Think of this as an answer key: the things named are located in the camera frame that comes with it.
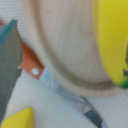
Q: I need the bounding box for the beige round plate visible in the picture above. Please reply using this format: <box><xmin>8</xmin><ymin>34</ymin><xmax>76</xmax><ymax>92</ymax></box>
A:
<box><xmin>22</xmin><ymin>0</ymin><xmax>123</xmax><ymax>97</ymax></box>

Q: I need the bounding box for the white woven placemat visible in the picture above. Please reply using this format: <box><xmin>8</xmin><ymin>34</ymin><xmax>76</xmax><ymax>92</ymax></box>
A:
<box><xmin>0</xmin><ymin>0</ymin><xmax>128</xmax><ymax>128</ymax></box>

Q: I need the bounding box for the yellow cheese wedge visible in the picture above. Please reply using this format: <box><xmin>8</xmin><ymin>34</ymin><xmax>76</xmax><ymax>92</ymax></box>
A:
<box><xmin>1</xmin><ymin>107</ymin><xmax>34</xmax><ymax>128</ymax></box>

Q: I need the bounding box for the yellow toy banana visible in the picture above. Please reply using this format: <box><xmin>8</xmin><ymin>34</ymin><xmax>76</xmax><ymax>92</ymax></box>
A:
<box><xmin>92</xmin><ymin>0</ymin><xmax>128</xmax><ymax>88</ymax></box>

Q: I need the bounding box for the knife with wooden handle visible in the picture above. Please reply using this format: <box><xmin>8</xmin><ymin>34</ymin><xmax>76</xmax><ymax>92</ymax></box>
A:
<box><xmin>3</xmin><ymin>59</ymin><xmax>107</xmax><ymax>128</ymax></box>

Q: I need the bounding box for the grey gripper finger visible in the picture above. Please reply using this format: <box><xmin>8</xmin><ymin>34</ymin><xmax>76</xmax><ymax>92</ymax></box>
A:
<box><xmin>0</xmin><ymin>20</ymin><xmax>22</xmax><ymax>123</ymax></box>

